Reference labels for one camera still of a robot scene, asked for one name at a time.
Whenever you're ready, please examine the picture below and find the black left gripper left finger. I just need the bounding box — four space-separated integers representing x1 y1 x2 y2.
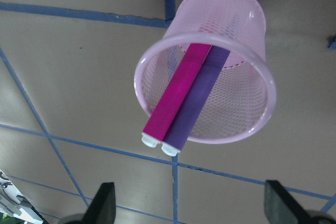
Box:
82 182 116 224

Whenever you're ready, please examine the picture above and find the purple highlighter pen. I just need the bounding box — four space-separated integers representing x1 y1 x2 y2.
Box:
161 46 230 157

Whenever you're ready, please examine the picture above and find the pink highlighter pen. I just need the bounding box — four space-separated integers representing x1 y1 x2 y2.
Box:
141 44 211 148

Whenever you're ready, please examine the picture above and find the pink mesh cup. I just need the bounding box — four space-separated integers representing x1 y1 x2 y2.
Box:
134 0 277 144

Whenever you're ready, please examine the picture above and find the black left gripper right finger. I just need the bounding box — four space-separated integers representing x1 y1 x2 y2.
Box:
264 180 311 223

